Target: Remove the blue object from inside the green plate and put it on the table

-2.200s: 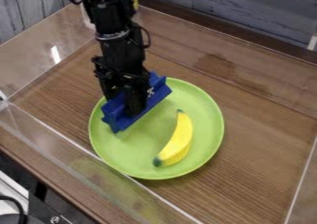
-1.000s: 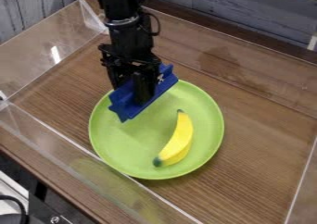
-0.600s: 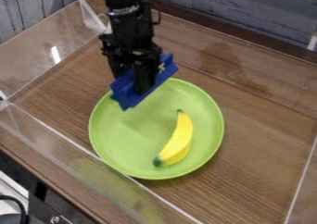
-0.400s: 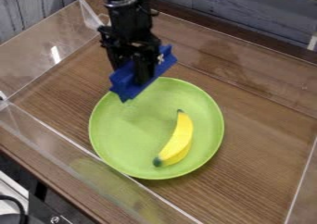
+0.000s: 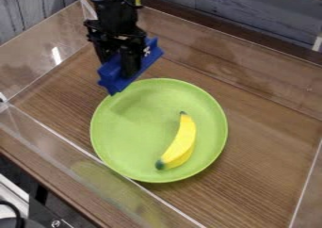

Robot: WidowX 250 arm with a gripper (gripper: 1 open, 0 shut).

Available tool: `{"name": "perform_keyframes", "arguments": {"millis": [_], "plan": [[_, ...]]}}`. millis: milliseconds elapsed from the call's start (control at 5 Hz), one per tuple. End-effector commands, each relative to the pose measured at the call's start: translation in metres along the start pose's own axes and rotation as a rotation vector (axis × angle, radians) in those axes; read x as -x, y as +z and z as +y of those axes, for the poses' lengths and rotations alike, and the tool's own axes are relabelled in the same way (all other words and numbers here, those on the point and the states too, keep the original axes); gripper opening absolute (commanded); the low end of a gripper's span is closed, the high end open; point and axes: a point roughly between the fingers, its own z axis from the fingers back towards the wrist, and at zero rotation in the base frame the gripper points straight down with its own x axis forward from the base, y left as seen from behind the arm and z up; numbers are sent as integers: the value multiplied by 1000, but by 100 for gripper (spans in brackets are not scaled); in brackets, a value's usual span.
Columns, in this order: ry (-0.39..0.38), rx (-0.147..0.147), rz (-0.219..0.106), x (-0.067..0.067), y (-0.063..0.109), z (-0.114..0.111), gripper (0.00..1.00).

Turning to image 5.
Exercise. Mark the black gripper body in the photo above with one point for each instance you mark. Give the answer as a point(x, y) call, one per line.
point(115, 22)

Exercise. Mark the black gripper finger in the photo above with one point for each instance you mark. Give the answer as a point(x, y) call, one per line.
point(106, 48)
point(131, 55)

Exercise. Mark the blue plastic block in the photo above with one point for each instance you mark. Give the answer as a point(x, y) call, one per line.
point(110, 78)

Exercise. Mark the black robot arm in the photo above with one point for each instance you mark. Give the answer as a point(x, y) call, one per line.
point(115, 34)

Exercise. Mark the green round plate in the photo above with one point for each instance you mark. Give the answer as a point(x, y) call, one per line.
point(135, 123)

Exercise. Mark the yellow toy banana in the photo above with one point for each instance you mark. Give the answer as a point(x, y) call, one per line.
point(180, 148)

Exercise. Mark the clear acrylic enclosure wall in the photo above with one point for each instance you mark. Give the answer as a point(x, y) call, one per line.
point(262, 185)

